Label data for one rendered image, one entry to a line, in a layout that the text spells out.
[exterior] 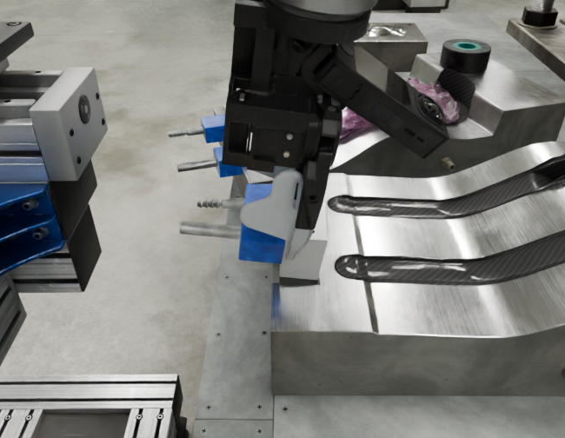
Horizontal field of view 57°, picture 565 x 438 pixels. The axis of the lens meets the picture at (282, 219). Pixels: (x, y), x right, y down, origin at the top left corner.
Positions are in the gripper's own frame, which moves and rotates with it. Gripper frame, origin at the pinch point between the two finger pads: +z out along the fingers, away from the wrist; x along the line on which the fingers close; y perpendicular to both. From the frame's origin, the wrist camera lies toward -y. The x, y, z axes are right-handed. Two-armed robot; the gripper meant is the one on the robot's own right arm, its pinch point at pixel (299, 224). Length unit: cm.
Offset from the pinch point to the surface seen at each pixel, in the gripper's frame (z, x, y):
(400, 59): 19, -76, -27
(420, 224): 5.2, -7.5, -14.4
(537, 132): 7, -34, -39
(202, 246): 113, -99, 18
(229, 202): 7.4, -10.1, 6.7
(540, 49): 22, -102, -71
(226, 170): 13.8, -23.5, 7.9
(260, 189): 6.2, -11.6, 3.4
